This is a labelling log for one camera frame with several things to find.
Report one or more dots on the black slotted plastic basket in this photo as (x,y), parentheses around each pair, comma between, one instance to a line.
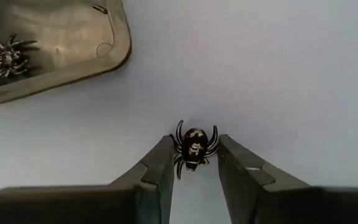
(73,37)

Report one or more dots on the black plastic spider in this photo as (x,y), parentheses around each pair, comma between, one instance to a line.
(194,146)
(2,60)

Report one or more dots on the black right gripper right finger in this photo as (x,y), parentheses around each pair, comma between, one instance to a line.
(291,205)

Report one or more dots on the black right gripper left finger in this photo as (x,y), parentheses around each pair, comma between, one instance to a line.
(73,205)

